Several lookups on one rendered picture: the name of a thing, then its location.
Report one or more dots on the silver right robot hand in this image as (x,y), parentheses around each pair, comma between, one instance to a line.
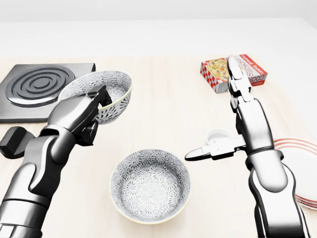
(255,126)

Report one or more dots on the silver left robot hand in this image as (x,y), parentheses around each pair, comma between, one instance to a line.
(74,111)

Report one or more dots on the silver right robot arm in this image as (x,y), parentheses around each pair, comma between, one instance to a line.
(275,188)

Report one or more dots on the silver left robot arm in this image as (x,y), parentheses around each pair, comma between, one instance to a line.
(27,183)

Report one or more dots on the black white patterned bowl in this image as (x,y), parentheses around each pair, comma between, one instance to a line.
(116,84)
(149,188)

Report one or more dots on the flat dark stove plate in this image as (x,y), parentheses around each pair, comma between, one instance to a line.
(24,84)

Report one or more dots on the white plate with red rings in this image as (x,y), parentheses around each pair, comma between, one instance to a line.
(307,173)

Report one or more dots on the small white cup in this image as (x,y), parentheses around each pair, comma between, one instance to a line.
(218,133)

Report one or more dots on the red white cookie box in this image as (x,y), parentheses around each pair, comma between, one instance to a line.
(213,72)

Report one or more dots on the round black stove knob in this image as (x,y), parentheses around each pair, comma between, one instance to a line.
(12,141)

